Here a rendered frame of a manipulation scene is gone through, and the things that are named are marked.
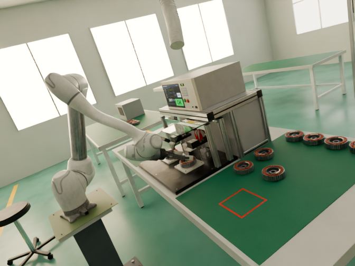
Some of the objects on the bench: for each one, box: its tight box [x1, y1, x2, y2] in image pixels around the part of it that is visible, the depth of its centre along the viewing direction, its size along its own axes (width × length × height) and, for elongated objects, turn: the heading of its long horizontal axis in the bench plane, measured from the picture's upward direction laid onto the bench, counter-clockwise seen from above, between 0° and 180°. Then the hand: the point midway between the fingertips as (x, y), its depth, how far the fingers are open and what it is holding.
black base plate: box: [138, 144, 238, 195], centre depth 173 cm, size 47×64×2 cm
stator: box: [261, 165, 285, 181], centre depth 125 cm, size 11×11×4 cm
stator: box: [179, 156, 197, 168], centre depth 161 cm, size 11×11×4 cm
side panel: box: [229, 96, 272, 159], centre depth 155 cm, size 28×3×32 cm, turn 162°
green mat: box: [175, 132, 355, 265], centre depth 125 cm, size 94×61×1 cm, turn 162°
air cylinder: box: [199, 148, 212, 159], centre depth 166 cm, size 5×8×6 cm
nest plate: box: [174, 159, 204, 174], centre depth 161 cm, size 15×15×1 cm
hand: (186, 155), depth 159 cm, fingers open, 13 cm apart
